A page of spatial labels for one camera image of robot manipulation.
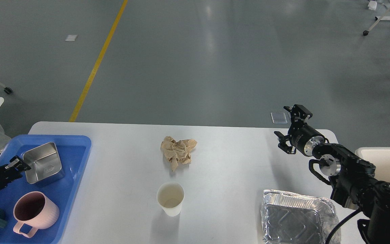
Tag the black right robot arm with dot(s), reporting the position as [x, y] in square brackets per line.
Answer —
[352, 179]

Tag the crumpled brown paper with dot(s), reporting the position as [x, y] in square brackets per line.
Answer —
[177, 152]

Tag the square stainless steel container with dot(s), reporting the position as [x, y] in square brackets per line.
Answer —
[45, 163]

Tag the white paper cup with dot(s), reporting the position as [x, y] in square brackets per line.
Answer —
[170, 197]

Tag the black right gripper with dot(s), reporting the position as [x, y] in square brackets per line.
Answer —
[302, 137]

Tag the aluminium foil tray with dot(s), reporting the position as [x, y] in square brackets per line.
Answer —
[291, 218]

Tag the pink mug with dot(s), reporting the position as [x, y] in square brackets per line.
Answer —
[34, 211]

